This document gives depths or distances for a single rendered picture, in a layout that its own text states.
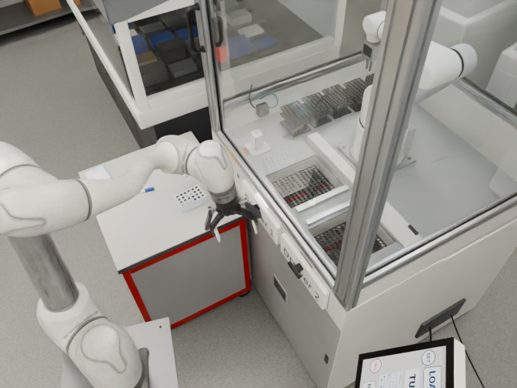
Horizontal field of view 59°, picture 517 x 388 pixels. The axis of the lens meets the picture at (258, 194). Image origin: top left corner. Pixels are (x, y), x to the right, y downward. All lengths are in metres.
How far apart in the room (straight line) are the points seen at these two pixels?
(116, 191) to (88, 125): 2.72
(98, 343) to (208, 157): 0.61
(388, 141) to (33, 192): 0.72
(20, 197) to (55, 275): 0.41
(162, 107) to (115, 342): 1.27
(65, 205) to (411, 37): 0.74
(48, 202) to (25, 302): 1.94
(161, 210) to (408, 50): 1.43
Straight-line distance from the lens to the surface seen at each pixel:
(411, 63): 0.84
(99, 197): 1.09
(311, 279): 1.60
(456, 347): 1.26
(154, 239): 1.94
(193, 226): 1.94
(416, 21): 0.80
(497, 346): 2.72
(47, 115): 4.08
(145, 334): 1.71
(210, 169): 1.34
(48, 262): 1.34
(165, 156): 1.41
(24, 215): 1.01
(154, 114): 2.33
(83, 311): 1.51
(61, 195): 1.04
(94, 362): 1.42
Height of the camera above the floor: 2.29
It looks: 49 degrees down
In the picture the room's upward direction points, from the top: 2 degrees counter-clockwise
